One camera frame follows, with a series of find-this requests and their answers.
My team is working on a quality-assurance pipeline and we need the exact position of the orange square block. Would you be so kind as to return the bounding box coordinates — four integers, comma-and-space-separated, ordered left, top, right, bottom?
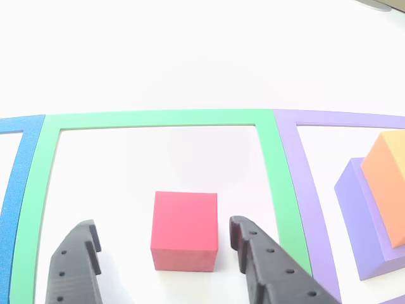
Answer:
360, 129, 405, 250

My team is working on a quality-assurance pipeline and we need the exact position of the purple square block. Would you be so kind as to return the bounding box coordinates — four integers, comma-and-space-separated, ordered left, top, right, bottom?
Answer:
334, 157, 405, 282

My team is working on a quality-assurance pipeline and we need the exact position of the purple square frame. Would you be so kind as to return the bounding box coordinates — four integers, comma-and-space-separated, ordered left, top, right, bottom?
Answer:
271, 109, 405, 304

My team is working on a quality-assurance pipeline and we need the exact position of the small red cube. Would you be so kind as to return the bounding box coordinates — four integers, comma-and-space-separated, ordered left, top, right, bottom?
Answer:
150, 191, 219, 272

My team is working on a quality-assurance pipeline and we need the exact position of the green square frame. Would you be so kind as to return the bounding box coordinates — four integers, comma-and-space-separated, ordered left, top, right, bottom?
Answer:
9, 109, 314, 304

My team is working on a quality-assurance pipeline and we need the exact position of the blue square frame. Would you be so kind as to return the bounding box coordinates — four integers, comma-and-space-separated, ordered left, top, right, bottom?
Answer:
0, 114, 46, 304

